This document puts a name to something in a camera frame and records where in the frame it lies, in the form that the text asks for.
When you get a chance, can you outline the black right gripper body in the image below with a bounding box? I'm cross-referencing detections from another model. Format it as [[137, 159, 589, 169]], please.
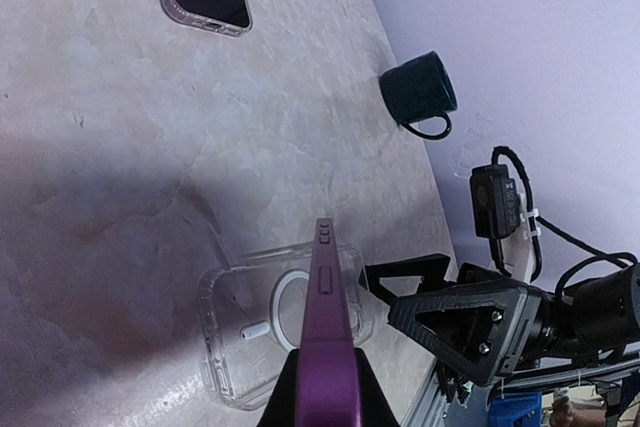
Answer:
[[457, 263, 546, 377]]

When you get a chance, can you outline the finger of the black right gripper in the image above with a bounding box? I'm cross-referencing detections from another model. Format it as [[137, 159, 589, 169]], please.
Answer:
[[363, 254, 450, 306], [388, 285, 499, 386]]

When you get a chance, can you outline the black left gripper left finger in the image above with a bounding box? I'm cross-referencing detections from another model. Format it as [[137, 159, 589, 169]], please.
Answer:
[[257, 349, 299, 427]]

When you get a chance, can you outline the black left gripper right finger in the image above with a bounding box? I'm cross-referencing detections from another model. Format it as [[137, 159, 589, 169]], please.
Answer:
[[354, 348, 400, 427]]

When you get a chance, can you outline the dark red phone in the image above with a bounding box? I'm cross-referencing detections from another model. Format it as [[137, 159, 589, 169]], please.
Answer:
[[296, 218, 362, 426]]

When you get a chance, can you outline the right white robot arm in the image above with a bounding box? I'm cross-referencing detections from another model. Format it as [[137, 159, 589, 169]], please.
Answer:
[[359, 254, 639, 386]]

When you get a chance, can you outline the blue plastic bin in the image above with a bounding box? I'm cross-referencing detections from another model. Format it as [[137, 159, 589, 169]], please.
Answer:
[[489, 392, 542, 427]]

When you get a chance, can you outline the dark green mug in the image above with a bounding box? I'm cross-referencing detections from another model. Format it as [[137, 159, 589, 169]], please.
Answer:
[[378, 51, 458, 141]]

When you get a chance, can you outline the aluminium front rail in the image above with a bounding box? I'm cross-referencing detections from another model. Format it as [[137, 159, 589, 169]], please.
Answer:
[[402, 351, 639, 426]]

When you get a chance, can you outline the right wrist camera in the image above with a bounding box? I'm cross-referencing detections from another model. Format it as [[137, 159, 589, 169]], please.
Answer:
[[470, 164, 521, 239]]

